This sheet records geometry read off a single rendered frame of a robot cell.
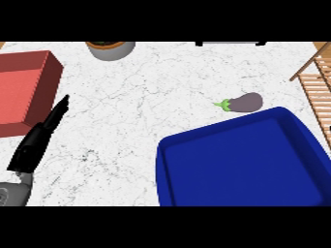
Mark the wooden tiered shelf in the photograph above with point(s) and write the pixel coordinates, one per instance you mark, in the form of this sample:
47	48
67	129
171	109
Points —
325	97

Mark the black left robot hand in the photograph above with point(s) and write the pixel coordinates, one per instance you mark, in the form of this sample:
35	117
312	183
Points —
32	145

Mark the purple eggplant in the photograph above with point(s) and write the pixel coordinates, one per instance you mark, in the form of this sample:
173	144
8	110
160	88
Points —
244	102

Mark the red square box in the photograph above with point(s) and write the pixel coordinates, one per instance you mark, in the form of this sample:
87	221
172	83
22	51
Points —
10	97

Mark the blue plastic tray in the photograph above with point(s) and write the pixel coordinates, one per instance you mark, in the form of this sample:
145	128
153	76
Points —
249	161

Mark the grey plant pot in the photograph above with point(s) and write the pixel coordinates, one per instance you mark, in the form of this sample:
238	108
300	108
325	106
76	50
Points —
110	50

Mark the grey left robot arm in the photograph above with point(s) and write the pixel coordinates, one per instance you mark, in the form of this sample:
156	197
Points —
5	193

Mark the grey appliance with black feet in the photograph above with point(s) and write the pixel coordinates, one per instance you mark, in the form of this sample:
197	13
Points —
229	43

